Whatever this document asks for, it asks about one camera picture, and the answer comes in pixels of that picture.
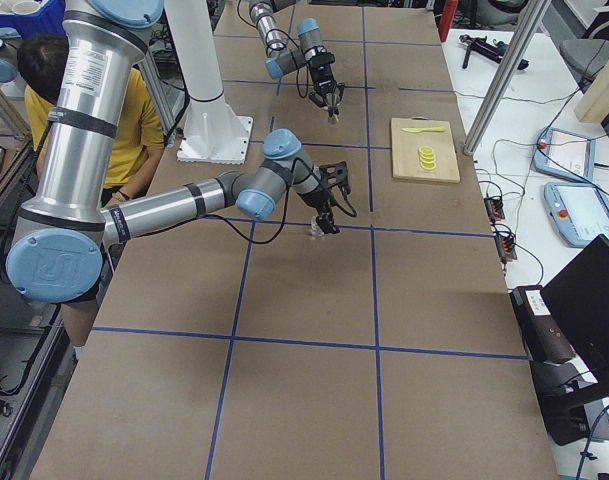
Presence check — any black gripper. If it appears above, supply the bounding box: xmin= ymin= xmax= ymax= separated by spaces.
xmin=296 ymin=159 xmax=350 ymax=234
xmin=307 ymin=52 xmax=345 ymax=113

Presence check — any clear glass cup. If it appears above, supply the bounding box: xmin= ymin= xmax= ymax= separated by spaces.
xmin=309 ymin=217 xmax=325 ymax=238

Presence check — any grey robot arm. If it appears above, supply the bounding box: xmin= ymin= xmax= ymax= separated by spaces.
xmin=248 ymin=1 xmax=345 ymax=123
xmin=6 ymin=1 xmax=354 ymax=303

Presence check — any bamboo cutting board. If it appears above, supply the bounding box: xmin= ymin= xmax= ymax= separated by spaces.
xmin=390 ymin=118 xmax=460 ymax=184

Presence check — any yellow plastic knife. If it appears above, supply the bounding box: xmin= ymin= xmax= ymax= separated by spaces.
xmin=400 ymin=126 xmax=446 ymax=134

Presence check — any person in yellow shirt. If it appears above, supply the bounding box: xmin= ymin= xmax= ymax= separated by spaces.
xmin=17 ymin=34 xmax=164 ymax=206

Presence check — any teach pendant far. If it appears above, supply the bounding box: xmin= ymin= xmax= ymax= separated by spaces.
xmin=533 ymin=127 xmax=596 ymax=182

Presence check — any teach pendant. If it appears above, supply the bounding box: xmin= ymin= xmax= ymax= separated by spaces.
xmin=543 ymin=182 xmax=609 ymax=248
xmin=533 ymin=127 xmax=596 ymax=182

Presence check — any grey office chair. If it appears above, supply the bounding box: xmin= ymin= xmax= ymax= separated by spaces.
xmin=557 ymin=0 xmax=609 ymax=86

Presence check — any teach pendant near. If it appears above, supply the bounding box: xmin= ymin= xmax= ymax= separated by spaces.
xmin=543 ymin=182 xmax=609 ymax=248

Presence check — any black laptop monitor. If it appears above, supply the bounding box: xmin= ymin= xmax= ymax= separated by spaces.
xmin=541 ymin=234 xmax=609 ymax=381

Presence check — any wooden board leaning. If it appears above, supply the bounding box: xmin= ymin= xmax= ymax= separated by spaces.
xmin=574 ymin=60 xmax=609 ymax=123

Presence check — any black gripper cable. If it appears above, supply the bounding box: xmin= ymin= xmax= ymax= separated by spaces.
xmin=203 ymin=154 xmax=358 ymax=246
xmin=236 ymin=0 xmax=319 ymax=101

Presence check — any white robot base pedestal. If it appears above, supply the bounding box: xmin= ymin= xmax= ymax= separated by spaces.
xmin=164 ymin=0 xmax=253 ymax=165

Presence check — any aluminium frame post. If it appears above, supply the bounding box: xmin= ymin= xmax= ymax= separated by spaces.
xmin=463 ymin=0 xmax=551 ymax=156

